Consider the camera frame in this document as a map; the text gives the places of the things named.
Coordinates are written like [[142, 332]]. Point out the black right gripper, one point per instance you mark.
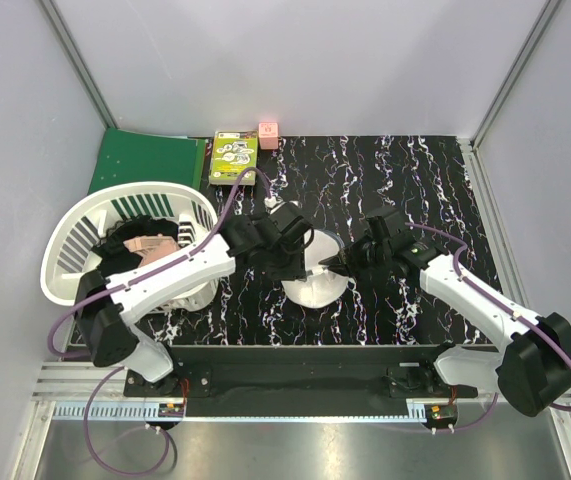
[[340, 262]]

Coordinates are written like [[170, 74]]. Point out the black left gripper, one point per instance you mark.
[[296, 270]]

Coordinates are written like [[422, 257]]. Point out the white mesh laundry bag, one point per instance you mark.
[[320, 287]]

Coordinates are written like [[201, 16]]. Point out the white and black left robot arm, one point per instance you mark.
[[108, 309]]

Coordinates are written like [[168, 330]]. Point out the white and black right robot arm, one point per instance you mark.
[[530, 365]]

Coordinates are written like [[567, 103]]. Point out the pink bra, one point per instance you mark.
[[151, 248]]

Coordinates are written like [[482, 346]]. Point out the white plastic laundry basket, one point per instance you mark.
[[69, 253]]

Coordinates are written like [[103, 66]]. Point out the black marbled table mat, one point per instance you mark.
[[338, 180]]

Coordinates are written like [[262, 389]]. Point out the yellow green book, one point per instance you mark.
[[232, 153]]

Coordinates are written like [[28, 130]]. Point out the pink cube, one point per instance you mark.
[[268, 135]]

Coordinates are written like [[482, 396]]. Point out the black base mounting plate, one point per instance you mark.
[[299, 382]]

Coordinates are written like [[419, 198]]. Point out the black lace garment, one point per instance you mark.
[[115, 256]]

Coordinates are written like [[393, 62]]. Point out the green folder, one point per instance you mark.
[[128, 157]]

